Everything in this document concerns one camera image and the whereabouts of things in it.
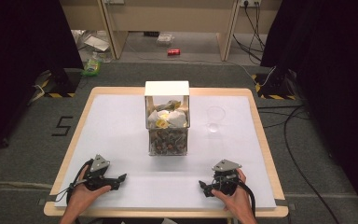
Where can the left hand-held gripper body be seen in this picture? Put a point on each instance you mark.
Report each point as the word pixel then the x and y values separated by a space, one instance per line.
pixel 98 179

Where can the clear plastic bag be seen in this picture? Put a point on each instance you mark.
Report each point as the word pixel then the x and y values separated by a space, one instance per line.
pixel 165 39

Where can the white table sheet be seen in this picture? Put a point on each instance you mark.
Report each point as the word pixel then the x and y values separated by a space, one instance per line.
pixel 118 130

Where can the black stand base striped tape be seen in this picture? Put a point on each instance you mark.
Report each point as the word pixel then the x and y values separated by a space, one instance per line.
pixel 62 85
pixel 275 87

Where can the person's right hand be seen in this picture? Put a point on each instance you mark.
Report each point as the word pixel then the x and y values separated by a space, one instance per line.
pixel 239 202

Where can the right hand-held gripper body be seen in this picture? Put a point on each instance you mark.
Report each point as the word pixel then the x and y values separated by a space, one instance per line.
pixel 227 182

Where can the pile of dark wrapped packets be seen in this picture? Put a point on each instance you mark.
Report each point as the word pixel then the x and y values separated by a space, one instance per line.
pixel 167 141

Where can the clear box with white lid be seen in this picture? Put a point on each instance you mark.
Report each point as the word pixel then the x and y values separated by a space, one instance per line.
pixel 167 88

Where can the green plastic packet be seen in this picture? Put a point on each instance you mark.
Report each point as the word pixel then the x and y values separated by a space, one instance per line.
pixel 91 67

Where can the person's left hand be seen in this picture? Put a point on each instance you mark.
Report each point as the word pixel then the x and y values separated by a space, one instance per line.
pixel 80 194

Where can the crumpled silver foil wrapping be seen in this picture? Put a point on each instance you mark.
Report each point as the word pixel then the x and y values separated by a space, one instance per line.
pixel 91 40

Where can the red drink can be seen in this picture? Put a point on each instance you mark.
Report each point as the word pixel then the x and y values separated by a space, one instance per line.
pixel 173 52

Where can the white wall socket strip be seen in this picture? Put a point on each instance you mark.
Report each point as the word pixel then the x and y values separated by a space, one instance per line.
pixel 250 2

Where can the beige wooden desk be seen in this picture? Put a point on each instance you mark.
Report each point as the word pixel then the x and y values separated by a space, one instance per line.
pixel 174 15

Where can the clear plastic cup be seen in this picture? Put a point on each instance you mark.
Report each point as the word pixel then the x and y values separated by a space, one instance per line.
pixel 216 116

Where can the black curtain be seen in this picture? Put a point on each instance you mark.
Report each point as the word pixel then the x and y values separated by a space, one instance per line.
pixel 18 62
pixel 332 77

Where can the pile of white tea bags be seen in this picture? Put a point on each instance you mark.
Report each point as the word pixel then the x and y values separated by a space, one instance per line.
pixel 171 117

